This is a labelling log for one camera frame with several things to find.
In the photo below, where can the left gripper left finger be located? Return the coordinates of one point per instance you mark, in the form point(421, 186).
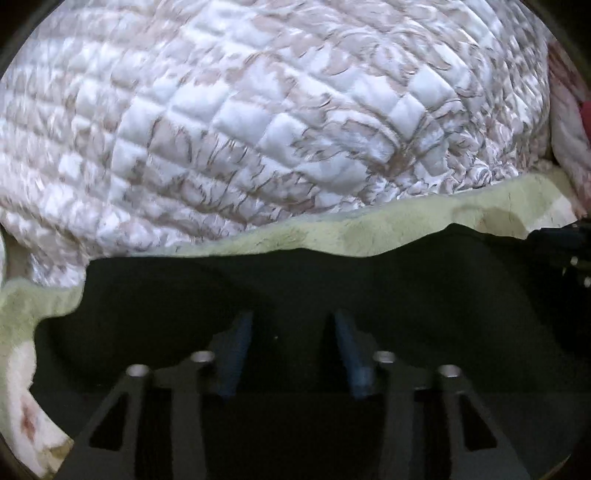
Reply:
point(149, 425)

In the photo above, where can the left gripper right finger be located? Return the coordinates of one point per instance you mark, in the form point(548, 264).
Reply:
point(435, 424)

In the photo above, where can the black pants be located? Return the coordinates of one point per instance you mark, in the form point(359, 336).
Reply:
point(455, 297)

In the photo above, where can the pink floral comforter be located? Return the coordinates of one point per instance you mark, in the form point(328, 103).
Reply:
point(570, 120)

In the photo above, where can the floral plush blanket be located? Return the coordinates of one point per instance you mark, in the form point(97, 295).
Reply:
point(512, 208)

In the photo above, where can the white quilted bedspread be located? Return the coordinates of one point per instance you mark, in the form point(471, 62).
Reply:
point(128, 126)

